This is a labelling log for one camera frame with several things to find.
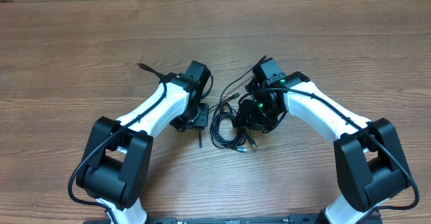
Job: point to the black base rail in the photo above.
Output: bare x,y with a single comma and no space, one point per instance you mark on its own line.
232,221

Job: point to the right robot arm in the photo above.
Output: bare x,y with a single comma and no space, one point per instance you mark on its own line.
370,163

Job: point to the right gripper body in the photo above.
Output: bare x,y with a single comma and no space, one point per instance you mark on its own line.
247,117

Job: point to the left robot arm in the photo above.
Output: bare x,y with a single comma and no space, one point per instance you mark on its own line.
113,170

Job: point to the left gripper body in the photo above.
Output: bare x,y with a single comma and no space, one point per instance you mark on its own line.
197,117

